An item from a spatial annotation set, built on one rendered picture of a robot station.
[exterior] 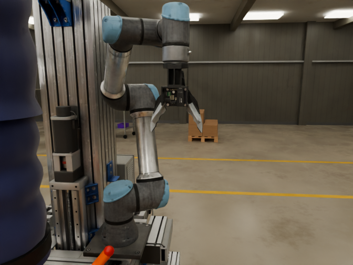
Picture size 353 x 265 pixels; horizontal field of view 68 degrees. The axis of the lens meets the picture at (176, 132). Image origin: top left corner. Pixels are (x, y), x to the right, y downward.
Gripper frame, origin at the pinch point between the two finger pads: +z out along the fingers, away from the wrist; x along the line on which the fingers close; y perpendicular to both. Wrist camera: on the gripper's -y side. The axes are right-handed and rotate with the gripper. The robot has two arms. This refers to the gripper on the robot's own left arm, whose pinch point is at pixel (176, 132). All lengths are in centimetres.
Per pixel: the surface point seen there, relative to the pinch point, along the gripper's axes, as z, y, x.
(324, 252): 152, -169, 135
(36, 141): -2.1, 24.7, -28.3
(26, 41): -22.9, 25.1, -28.1
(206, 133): 128, -667, 29
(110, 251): 21.6, 27.1, -12.3
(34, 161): 2.2, 24.8, -29.2
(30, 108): -9.6, 26.9, -27.4
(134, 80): -26, -1020, -266
